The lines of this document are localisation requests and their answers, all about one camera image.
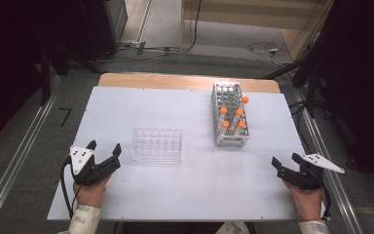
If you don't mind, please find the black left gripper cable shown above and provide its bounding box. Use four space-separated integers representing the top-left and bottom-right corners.
60 157 79 219

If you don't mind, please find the black stand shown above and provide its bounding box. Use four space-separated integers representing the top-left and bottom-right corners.
38 42 102 106
262 48 326 119

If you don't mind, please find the white power strip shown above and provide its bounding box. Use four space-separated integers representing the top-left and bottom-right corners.
119 40 147 50

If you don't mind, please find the light wooden furniture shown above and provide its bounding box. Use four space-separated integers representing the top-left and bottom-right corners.
180 0 335 61

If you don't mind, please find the person's right hand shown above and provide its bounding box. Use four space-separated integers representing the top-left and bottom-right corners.
282 179 325 222

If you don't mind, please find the metal floor rail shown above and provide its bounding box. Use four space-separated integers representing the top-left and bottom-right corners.
0 76 61 230
292 89 365 234

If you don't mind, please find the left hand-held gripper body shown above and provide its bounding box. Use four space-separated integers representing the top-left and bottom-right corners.
69 145 122 187

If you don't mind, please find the person's patterned clothing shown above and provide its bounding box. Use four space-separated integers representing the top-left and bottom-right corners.
215 221 251 234

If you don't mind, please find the black hanging cable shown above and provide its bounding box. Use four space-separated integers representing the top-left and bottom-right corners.
186 0 203 53

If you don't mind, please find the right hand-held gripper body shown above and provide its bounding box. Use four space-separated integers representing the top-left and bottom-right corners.
277 153 346 191

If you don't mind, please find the white metal tube rack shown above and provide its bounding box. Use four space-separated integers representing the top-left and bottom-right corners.
211 81 251 148

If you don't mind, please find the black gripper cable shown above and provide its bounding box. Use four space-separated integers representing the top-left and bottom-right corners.
60 157 79 219
319 181 333 221

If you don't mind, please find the white looped floor cable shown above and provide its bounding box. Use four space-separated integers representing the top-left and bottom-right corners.
246 41 281 60

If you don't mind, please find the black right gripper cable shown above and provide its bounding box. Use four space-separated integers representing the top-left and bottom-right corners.
319 181 333 221

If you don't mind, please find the clear acrylic tube rack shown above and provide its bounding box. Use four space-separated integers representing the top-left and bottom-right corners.
131 127 183 164

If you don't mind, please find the black cabinet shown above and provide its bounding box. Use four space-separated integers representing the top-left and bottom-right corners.
74 0 129 61

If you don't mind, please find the person's left hand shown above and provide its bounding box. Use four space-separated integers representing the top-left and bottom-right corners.
72 175 113 209

